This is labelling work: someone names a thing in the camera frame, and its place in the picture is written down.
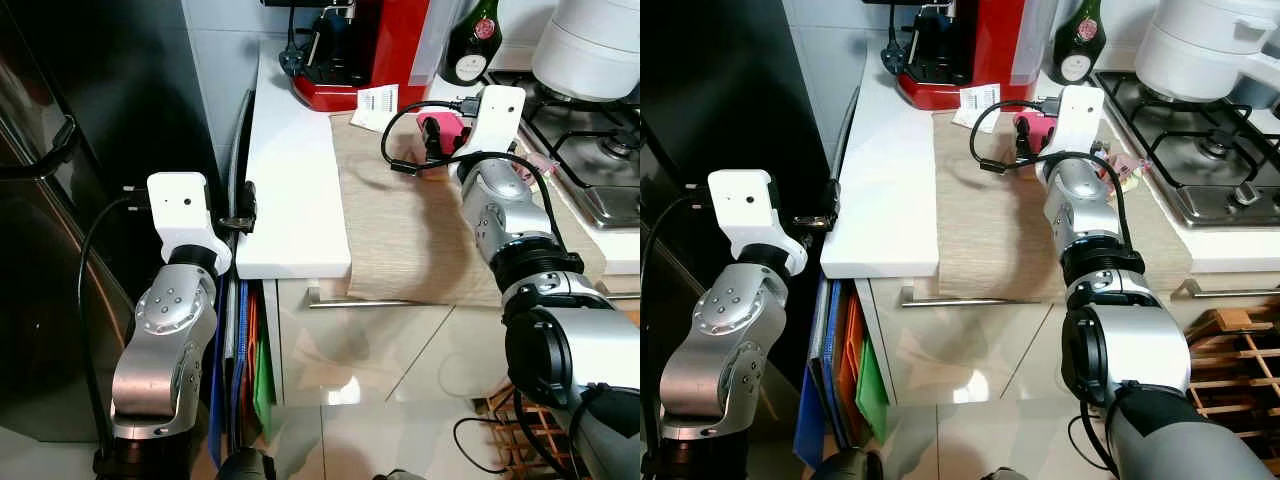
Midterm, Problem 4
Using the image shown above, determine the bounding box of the pink red food pack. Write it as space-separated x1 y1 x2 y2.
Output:
1013 110 1063 143
417 112 471 147

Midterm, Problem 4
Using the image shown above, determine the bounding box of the tall black fridge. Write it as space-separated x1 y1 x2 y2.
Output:
0 0 251 447
640 0 853 451

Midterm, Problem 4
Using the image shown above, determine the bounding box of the white kitchen counter cabinet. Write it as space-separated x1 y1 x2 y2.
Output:
820 40 1280 407
235 40 641 407

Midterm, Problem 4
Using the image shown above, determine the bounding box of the white paper label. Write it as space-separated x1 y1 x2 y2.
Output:
952 83 1002 132
352 85 401 132

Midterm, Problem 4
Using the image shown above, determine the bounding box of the dark green wine bottle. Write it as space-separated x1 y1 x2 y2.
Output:
1050 0 1107 85
440 0 504 88

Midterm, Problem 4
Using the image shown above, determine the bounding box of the red coffee machine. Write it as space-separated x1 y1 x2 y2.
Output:
262 0 446 113
862 0 1051 111

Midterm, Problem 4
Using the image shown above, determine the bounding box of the orange cutting board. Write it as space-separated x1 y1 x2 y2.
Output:
240 290 262 443
835 290 869 423

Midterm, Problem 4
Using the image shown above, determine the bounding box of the steel gas stove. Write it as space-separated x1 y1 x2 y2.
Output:
1092 70 1280 230
487 70 641 231

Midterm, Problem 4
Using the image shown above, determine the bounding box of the white electric cooker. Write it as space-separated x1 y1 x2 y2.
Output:
1135 0 1280 107
530 0 641 104

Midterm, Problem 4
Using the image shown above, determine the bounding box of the green cutting board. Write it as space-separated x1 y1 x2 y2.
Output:
252 340 278 437
855 335 892 443

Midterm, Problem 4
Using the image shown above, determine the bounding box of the blue cutting board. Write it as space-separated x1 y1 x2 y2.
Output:
795 285 833 473
207 280 237 473

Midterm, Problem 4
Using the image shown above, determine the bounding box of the wooden slat rack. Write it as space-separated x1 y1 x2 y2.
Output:
1185 308 1280 477
470 385 576 480

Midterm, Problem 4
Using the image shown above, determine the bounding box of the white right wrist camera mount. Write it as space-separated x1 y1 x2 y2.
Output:
1050 85 1107 157
468 85 527 159

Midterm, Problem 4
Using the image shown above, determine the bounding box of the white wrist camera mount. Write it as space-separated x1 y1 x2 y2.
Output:
468 85 527 159
1050 85 1107 157
147 172 233 276
708 168 809 276

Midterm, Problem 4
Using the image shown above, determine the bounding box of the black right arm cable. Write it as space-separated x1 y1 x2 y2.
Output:
380 97 556 263
968 98 1136 263

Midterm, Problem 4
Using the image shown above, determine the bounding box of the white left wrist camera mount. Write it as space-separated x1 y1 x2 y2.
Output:
708 168 809 276
147 172 233 276

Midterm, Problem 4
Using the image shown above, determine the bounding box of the black fridge handle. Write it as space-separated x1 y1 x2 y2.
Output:
0 115 81 182

